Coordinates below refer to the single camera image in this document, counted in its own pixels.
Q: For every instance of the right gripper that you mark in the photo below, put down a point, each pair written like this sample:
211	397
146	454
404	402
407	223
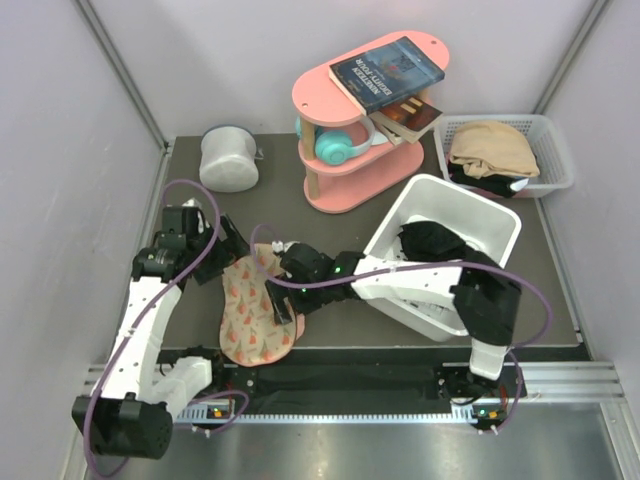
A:
283	315

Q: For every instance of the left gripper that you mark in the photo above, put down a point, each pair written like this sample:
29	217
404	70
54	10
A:
228	251

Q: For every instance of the floral mesh laundry bag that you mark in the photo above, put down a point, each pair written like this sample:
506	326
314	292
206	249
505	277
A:
249	334

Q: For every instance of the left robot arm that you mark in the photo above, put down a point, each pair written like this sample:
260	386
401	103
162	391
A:
129	413

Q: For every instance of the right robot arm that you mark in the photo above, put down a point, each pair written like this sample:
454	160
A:
465	284

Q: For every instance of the white mesh cylinder bag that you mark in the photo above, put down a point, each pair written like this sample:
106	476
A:
228	155

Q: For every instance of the teal headphones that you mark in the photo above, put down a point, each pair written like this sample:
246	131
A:
334	147

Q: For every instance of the black clothes in bin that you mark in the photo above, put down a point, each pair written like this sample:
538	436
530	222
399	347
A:
429	241

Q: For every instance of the pink wooden shelf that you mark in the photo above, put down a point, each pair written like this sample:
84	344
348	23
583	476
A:
348	162

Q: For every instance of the white plastic bin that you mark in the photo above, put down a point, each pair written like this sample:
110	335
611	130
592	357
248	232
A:
433	220

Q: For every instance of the brown book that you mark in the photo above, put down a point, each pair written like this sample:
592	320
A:
408	119

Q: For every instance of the dark blue book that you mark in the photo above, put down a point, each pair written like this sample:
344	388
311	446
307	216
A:
386	74

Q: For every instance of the black cloth in basket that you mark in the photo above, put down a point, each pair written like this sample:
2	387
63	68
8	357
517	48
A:
500	185

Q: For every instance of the beige cloth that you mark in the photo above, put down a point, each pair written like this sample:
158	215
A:
489	147

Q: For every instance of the white perforated basket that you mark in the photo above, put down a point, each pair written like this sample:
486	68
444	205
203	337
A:
552	155

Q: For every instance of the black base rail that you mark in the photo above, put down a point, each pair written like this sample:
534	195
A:
343	381

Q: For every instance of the aluminium frame post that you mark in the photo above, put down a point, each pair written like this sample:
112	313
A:
113	57

